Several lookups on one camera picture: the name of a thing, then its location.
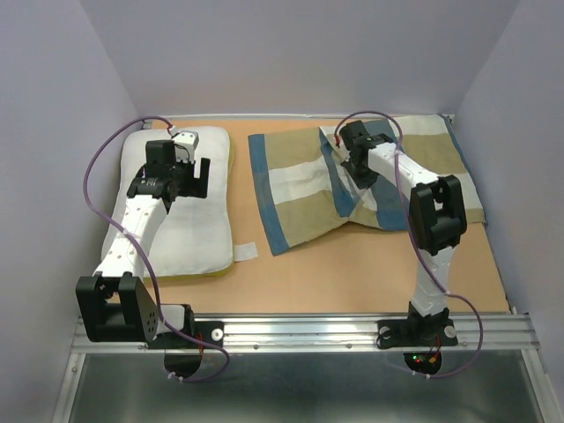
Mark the white pillow yellow edge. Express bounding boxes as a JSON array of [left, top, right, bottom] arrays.
[[112, 126, 234, 278]]

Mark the blue beige white plaid pillowcase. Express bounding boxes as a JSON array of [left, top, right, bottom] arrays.
[[248, 115, 486, 256]]

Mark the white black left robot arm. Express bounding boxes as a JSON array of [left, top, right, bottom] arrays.
[[76, 131, 211, 342]]

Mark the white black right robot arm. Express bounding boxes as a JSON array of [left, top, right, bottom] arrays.
[[335, 121, 467, 349]]

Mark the white pillow label tag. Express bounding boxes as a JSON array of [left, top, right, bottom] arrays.
[[234, 242, 259, 263]]

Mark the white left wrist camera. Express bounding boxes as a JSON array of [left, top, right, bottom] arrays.
[[172, 130, 199, 155]]

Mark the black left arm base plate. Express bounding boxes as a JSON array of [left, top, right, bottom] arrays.
[[147, 321, 224, 350]]

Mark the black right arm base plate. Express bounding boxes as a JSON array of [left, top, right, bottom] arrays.
[[376, 318, 458, 349]]

